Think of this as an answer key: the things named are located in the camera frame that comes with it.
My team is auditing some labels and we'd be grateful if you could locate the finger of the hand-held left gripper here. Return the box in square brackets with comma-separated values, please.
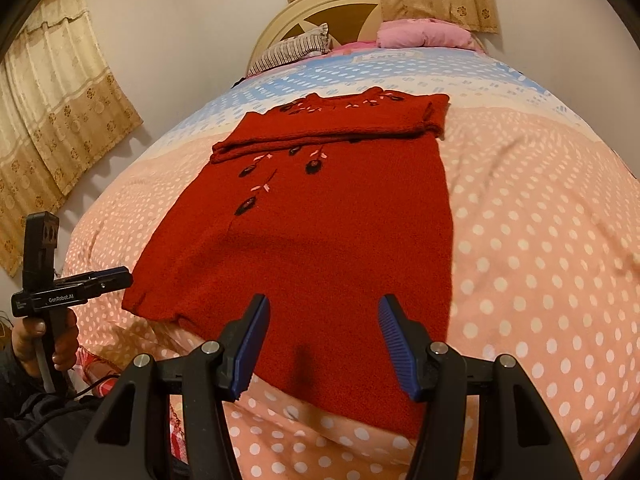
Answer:
[59, 267, 134, 287]
[74, 279, 133, 303]

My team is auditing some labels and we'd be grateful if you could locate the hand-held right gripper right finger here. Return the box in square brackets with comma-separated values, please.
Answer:
[377, 294, 583, 480]

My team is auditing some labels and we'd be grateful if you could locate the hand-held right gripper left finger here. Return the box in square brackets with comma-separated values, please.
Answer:
[75, 294, 272, 480]

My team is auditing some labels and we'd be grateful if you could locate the red embroidered knit sweater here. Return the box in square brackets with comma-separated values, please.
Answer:
[121, 87, 455, 441]

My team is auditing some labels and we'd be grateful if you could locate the person's left forearm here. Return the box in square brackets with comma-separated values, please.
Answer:
[0, 340, 116, 480]

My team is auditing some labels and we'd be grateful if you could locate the person's left hand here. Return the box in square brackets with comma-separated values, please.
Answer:
[11, 308, 82, 377]

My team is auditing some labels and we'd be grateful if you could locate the red plaid cloth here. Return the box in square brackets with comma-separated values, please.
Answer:
[75, 347, 183, 461]

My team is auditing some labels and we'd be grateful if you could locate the beige floral side curtain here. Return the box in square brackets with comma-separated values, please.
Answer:
[0, 0, 144, 278]

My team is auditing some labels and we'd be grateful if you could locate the polka dot bedspread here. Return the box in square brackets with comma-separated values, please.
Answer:
[60, 47, 640, 480]

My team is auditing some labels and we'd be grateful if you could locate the striped pillow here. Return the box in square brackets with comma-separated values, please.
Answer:
[247, 23, 333, 76]

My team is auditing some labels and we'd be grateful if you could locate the pink bed sheet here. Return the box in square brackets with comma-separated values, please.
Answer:
[330, 40, 378, 56]

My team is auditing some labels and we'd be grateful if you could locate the pink pillow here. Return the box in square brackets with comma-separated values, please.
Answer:
[376, 17, 473, 51]

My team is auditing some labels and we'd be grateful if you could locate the cream wooden headboard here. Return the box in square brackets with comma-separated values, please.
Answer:
[246, 0, 486, 76]

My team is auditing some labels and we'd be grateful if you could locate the black cable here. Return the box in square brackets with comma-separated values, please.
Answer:
[65, 371, 123, 401]

